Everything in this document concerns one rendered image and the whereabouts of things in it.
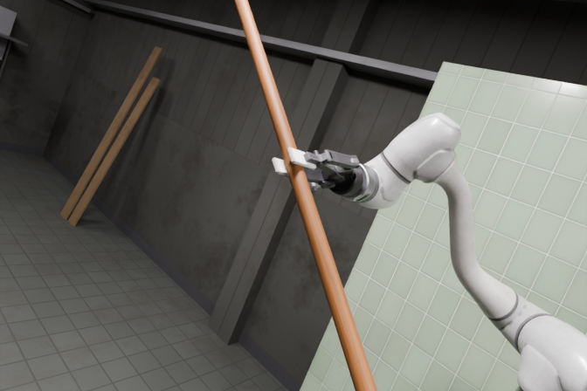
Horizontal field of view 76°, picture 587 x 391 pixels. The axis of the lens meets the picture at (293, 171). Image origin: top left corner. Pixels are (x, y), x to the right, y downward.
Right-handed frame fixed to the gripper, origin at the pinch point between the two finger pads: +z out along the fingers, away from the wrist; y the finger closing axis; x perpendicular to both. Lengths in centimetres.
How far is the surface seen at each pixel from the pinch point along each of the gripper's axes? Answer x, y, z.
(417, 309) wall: -29, 37, -120
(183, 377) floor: -24, 239, -140
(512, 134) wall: 23, -31, -120
